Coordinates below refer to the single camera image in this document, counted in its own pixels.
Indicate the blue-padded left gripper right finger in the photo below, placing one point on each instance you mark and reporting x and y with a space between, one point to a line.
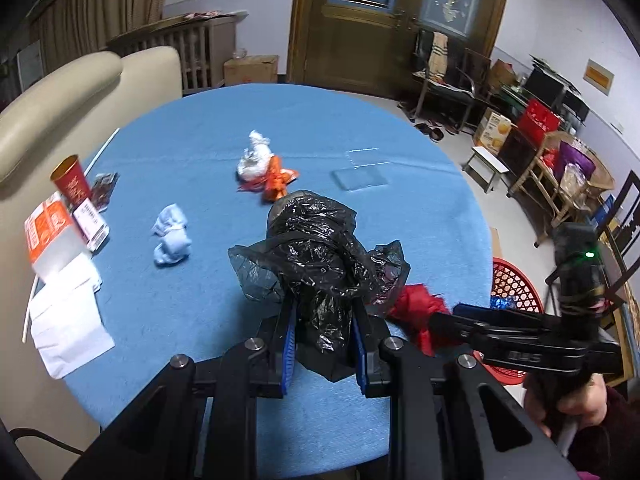
361 352

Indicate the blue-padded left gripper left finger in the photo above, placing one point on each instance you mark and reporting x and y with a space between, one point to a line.
287 346

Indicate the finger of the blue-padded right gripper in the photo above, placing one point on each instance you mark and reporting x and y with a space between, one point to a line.
469 311

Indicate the blue plastic bag bundle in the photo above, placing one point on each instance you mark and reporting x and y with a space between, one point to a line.
502 303

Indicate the dark red plastic bag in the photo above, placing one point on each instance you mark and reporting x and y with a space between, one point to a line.
412 311

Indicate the black plastic bag bundle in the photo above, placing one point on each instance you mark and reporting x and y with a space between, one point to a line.
312 254

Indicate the light blue face mask bundle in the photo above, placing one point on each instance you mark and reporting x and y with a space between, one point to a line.
170 228

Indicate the clear plastic tray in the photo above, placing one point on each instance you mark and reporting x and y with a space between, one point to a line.
364 170

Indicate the orange wrapper bundle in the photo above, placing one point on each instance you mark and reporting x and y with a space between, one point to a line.
273 184

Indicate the white plastic bag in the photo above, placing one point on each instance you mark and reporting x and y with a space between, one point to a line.
256 158

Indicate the person right hand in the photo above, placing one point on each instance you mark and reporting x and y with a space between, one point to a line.
589 403

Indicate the red plastic mesh basket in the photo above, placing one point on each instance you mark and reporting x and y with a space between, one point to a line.
510 290

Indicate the dark wooden chair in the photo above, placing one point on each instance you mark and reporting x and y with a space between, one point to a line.
614 236

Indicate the small white stool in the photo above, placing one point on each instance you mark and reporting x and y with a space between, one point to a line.
495 169

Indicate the rattan chair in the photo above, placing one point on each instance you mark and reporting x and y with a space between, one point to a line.
538 183

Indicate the pair of slippers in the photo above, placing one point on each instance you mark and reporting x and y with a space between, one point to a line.
434 133

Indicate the yellow printed carton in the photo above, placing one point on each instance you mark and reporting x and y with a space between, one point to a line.
492 131

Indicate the purple bag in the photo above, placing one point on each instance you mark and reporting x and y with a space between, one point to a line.
568 154

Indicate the red gift bag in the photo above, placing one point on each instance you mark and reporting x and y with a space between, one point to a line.
536 121

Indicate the blue round table cloth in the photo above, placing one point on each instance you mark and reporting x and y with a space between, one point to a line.
186 153

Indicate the white tissue sheets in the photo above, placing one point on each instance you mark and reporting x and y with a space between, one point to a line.
65 322

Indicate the black metal armchair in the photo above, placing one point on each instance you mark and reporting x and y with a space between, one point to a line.
449 70

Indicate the small white cigarette box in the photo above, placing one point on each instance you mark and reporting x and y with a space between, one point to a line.
92 225

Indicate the black computer monitor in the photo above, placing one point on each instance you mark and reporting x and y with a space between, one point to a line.
545 88

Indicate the dark snack wrapper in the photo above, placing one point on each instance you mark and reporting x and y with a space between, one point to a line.
102 190

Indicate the orange white tissue pack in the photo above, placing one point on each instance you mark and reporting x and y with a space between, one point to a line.
53 239

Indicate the red paper cup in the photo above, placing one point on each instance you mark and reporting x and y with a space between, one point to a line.
68 177

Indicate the brown cardboard box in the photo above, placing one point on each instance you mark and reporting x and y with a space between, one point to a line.
253 69

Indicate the wooden double door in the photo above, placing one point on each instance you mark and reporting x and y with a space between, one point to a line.
365 46

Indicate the wooden radiator cover cabinet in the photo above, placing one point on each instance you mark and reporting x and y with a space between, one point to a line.
204 42

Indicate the cream leather sofa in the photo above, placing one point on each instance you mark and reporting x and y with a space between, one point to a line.
72 111

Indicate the beige striped curtain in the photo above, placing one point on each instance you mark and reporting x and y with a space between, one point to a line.
69 29

